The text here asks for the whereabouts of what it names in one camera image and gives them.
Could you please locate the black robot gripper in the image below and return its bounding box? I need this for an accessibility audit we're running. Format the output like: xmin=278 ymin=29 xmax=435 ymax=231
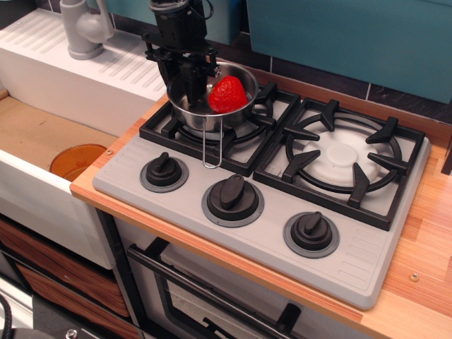
xmin=142 ymin=8 xmax=220 ymax=104

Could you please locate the red plastic strawberry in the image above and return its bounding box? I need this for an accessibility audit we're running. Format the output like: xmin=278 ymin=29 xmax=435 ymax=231
xmin=208 ymin=76 xmax=249 ymax=114

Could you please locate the small steel saucepan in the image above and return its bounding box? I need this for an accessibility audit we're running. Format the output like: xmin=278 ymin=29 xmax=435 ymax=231
xmin=167 ymin=62 xmax=259 ymax=169

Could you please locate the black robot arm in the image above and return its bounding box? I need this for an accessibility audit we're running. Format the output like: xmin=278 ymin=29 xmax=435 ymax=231
xmin=142 ymin=1 xmax=220 ymax=104

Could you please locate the black left stove knob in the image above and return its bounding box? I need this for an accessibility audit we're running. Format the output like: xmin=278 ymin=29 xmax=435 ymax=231
xmin=140 ymin=152 xmax=189 ymax=194

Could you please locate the black stove knob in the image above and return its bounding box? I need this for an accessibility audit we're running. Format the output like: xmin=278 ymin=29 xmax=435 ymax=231
xmin=201 ymin=174 xmax=265 ymax=228
xmin=140 ymin=152 xmax=189 ymax=194
xmin=283 ymin=211 xmax=340 ymax=259

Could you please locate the black middle stove knob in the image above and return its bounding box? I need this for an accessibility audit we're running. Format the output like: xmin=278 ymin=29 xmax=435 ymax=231
xmin=201 ymin=174 xmax=265 ymax=228

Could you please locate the black right stove knob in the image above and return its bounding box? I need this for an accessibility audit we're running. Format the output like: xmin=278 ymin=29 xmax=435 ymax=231
xmin=283 ymin=211 xmax=340 ymax=259

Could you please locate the grey toy stove top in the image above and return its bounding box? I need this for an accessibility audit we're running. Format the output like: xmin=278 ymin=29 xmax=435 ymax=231
xmin=93 ymin=125 xmax=409 ymax=309

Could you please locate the black left burner grate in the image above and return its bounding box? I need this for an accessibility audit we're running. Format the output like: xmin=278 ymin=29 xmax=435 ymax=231
xmin=139 ymin=82 xmax=301 ymax=177

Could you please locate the black burner grate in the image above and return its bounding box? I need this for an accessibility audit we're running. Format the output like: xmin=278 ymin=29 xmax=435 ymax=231
xmin=254 ymin=99 xmax=431 ymax=231
xmin=139 ymin=82 xmax=301 ymax=177

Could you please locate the grey toy faucet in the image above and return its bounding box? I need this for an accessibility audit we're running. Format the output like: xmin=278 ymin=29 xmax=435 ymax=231
xmin=60 ymin=0 xmax=114 ymax=60

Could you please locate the white toy sink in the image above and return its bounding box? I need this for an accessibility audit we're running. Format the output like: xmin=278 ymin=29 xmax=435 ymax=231
xmin=1 ymin=9 xmax=166 ymax=269

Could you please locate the orange plastic bowl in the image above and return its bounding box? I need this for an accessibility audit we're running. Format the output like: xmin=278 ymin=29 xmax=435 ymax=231
xmin=49 ymin=144 xmax=107 ymax=182

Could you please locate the black right burner grate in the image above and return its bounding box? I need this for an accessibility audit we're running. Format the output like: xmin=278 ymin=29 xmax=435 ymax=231
xmin=254 ymin=99 xmax=431 ymax=231

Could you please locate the wooden drawer front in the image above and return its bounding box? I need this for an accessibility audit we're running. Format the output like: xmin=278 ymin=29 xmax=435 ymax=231
xmin=1 ymin=215 xmax=140 ymax=338

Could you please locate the oven door with black handle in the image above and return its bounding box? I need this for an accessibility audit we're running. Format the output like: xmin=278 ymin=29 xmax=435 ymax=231
xmin=127 ymin=238 xmax=358 ymax=338

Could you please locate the black braided cable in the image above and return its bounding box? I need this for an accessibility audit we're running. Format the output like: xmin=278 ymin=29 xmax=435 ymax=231
xmin=0 ymin=295 xmax=13 ymax=339

